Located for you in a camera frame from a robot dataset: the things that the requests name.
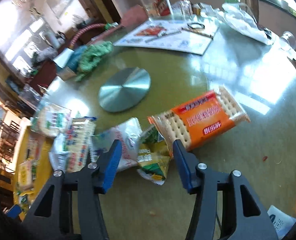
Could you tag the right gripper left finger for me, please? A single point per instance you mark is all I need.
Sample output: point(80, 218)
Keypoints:
point(68, 206)

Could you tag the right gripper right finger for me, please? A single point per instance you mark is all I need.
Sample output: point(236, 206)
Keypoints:
point(243, 215)

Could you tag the small green yellow snack packet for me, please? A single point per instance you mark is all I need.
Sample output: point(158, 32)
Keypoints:
point(153, 166)

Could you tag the yellow rimmed white tray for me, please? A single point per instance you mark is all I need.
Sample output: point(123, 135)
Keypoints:
point(32, 169)

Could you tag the blue white cracker pack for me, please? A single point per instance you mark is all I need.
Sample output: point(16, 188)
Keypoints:
point(70, 149)

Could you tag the round cracker pack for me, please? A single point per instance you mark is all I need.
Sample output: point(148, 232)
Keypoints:
point(50, 119)

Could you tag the white plastic snack bag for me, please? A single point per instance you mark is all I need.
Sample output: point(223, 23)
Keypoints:
point(128, 133)

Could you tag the silver turntable disc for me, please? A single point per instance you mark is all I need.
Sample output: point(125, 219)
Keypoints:
point(124, 90)

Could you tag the tissue box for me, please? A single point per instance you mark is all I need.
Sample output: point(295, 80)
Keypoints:
point(67, 62)

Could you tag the green cloth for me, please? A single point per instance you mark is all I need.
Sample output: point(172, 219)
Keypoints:
point(91, 57)

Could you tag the large printed paper sheet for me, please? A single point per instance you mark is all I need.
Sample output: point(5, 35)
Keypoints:
point(176, 35)

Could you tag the white liquor bottle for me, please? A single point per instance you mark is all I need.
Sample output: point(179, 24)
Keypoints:
point(163, 7)

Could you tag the clear glass jar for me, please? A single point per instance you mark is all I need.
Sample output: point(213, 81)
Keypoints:
point(149, 8)

